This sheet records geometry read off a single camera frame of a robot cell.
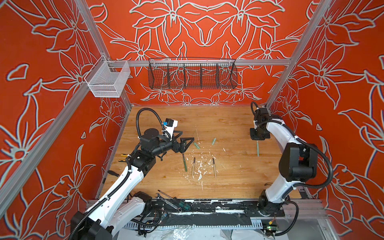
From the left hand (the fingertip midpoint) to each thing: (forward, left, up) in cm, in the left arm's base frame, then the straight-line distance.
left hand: (187, 135), depth 69 cm
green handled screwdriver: (-25, +1, -26) cm, 36 cm away
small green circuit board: (-31, -42, -28) cm, 59 cm away
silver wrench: (-27, +2, -27) cm, 38 cm away
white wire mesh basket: (+37, +54, +4) cm, 66 cm away
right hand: (+14, -41, -18) cm, 47 cm away
